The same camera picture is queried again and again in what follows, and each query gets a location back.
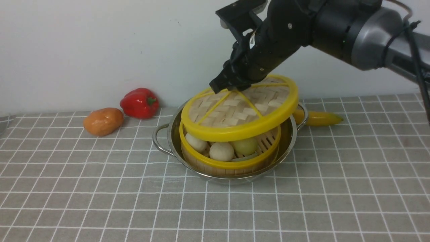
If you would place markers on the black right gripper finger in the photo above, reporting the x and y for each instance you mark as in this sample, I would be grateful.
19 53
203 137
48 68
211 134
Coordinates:
240 83
224 80

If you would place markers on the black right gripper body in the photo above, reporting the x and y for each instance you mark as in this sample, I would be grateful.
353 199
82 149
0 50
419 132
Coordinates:
285 27

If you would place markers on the yellow-rimmed woven bamboo lid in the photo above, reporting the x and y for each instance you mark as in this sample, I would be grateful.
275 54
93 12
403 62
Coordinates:
235 115

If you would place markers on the yellow-rimmed bamboo steamer basket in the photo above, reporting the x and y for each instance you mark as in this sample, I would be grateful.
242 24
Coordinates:
239 164

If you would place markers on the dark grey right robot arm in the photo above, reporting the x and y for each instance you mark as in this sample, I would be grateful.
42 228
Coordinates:
361 33

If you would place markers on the stainless steel pot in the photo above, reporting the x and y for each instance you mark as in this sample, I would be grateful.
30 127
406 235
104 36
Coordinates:
167 139

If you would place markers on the yellowish round bun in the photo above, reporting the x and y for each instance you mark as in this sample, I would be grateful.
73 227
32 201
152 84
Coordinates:
245 146

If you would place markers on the white round bun front right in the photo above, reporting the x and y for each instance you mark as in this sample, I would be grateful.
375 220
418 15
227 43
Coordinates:
221 151

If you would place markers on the white round bun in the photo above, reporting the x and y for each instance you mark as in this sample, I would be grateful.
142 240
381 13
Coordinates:
221 151
197 144

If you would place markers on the white round bun front left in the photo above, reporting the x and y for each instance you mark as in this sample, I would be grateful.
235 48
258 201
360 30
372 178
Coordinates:
197 144

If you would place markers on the yellow banana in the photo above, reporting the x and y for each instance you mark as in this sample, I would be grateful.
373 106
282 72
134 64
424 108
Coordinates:
317 118

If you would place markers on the red bell pepper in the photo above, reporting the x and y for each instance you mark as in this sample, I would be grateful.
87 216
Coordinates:
141 103

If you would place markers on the orange-brown potato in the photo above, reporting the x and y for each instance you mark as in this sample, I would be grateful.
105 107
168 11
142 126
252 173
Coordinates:
103 122

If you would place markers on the grey checked tablecloth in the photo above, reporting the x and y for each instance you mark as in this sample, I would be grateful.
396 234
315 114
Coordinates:
364 180

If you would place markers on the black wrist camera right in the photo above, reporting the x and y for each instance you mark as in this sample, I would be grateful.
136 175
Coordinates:
241 14

